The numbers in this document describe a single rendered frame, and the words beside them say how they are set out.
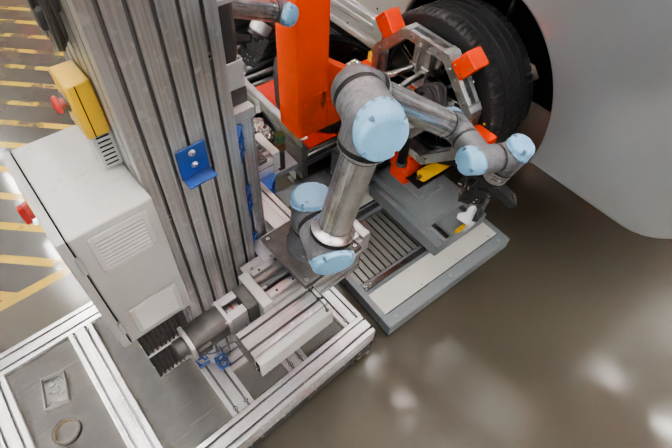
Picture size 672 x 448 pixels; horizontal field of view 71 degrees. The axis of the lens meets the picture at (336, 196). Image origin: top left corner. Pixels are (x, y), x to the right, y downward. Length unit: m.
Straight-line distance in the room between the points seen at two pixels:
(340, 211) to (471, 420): 1.31
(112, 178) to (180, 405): 1.03
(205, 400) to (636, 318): 1.98
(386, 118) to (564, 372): 1.73
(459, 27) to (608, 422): 1.68
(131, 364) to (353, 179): 1.31
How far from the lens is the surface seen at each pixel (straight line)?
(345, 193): 1.06
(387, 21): 1.95
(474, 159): 1.22
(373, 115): 0.91
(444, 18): 1.86
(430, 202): 2.43
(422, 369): 2.21
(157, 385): 2.00
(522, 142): 1.30
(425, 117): 1.20
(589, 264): 2.80
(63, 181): 1.20
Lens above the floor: 2.02
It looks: 49 degrees down
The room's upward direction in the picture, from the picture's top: 4 degrees clockwise
